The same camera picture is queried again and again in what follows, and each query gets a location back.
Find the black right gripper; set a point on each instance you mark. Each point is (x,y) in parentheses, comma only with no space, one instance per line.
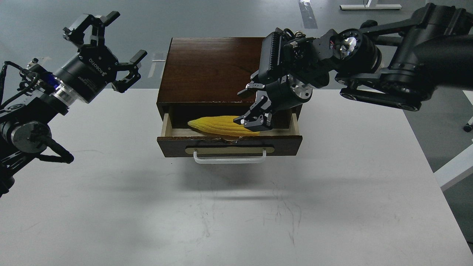
(285,93)

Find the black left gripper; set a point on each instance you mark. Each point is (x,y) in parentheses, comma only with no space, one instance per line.
(87,75)

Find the yellow corn cob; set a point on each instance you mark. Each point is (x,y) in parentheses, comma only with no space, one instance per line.
(221,125)

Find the white drawer handle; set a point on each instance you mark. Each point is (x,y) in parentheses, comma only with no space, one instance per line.
(237,160)

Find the dark wooden drawer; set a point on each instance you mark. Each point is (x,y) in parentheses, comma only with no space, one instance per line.
(179,143)

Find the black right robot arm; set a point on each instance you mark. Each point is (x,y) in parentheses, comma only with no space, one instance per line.
(398,65)

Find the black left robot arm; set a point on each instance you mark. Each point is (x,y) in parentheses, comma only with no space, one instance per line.
(25,134)

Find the dark wooden drawer cabinet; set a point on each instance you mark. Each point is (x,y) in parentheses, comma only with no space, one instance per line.
(202,77)

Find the grey floor tape strip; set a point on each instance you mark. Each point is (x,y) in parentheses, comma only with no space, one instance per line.
(307,14)

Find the white table leg base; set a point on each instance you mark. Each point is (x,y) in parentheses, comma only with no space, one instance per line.
(370,5)

